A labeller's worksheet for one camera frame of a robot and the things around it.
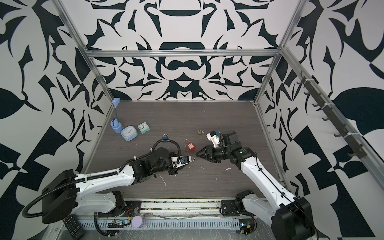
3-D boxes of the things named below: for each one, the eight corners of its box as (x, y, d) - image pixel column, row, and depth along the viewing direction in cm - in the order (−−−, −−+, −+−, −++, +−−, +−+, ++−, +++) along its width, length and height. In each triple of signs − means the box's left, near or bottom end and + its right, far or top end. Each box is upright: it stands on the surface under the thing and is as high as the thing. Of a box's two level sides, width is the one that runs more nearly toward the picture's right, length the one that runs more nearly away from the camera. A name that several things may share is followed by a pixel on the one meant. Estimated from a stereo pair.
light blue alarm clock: (124, 142, 99) (123, 139, 96) (121, 132, 104) (119, 129, 101) (139, 136, 102) (137, 133, 100) (135, 126, 107) (133, 124, 104)
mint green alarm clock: (142, 134, 103) (141, 132, 101) (138, 127, 106) (137, 125, 104) (150, 130, 105) (150, 128, 103) (146, 123, 108) (145, 121, 107)
